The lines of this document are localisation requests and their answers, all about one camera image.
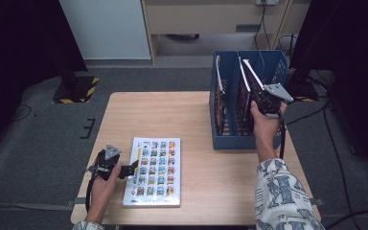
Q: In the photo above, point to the white wall socket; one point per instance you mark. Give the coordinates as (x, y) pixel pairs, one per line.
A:
(266, 2)

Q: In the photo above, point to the blue plastic file rack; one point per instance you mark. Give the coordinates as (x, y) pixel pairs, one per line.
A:
(217, 143)

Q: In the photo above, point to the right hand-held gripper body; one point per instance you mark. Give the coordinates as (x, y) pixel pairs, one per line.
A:
(273, 105)

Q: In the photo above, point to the grey tape piece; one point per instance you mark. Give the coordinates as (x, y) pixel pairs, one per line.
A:
(76, 202)
(317, 202)

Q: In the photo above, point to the person's left hand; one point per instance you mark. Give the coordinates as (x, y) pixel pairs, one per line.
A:
(102, 195)

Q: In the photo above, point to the white cabinet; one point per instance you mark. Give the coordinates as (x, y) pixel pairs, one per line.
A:
(108, 28)

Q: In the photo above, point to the black yellow striped stand base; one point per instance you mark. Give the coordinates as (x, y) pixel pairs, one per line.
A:
(76, 91)
(300, 91)

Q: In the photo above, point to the maroon magazine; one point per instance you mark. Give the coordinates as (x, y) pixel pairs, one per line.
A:
(218, 73)

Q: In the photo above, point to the black curtain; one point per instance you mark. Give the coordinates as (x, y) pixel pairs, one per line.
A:
(19, 48)
(357, 64)

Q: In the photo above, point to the thick white picture book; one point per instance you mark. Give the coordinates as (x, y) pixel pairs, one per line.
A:
(156, 172)

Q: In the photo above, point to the purple magazine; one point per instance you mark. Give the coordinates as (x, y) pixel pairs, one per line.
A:
(255, 86)
(243, 105)

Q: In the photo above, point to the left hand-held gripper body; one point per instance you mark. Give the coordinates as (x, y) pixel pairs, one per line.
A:
(107, 163)

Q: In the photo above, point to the person's right hand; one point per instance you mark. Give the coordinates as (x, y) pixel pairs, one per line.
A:
(265, 127)

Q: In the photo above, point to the beige wooden desk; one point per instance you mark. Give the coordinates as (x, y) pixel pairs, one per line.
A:
(204, 16)

